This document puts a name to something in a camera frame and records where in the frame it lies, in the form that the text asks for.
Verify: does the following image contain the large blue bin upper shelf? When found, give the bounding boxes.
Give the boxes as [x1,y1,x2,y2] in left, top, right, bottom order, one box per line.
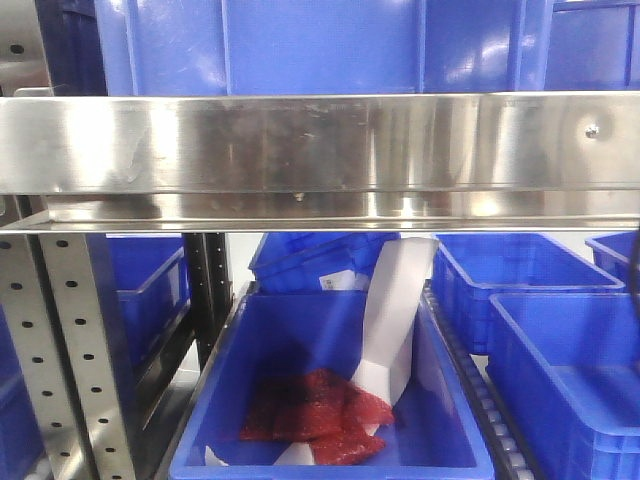
[95,1,553,96]

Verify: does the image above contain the blue bin center rear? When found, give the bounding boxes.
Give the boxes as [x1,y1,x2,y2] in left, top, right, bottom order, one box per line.
[249,232,400,294]

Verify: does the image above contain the blue bin with red bags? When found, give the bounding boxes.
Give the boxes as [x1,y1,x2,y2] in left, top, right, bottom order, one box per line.
[169,291,495,479]

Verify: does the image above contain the blue bin right rear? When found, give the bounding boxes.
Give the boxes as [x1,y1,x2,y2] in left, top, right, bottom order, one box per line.
[431,232,624,355]

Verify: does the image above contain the red mesh bags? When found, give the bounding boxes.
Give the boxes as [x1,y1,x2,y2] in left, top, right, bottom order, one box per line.
[239,368,395,466]

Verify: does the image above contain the blue bin right front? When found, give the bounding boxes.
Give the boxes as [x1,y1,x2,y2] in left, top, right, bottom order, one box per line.
[487,293,639,479]

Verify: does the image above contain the roller conveyor track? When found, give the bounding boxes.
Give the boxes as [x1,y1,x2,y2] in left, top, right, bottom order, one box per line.
[425,280,536,480]

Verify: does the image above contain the blue bin far right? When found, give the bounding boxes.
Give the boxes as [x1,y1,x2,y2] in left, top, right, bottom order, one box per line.
[585,231,639,292]

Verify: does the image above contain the blue bin upper right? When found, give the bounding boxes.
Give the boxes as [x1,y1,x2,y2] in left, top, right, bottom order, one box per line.
[544,1,639,90]

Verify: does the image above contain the black perforated upright post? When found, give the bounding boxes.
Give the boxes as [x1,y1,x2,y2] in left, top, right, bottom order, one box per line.
[182,232,233,367]

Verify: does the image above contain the stainless steel shelf rail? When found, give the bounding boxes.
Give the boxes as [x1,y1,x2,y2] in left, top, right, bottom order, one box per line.
[1,92,639,233]

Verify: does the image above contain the perforated steel upright post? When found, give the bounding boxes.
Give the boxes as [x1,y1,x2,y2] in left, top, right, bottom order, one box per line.
[0,197,137,480]

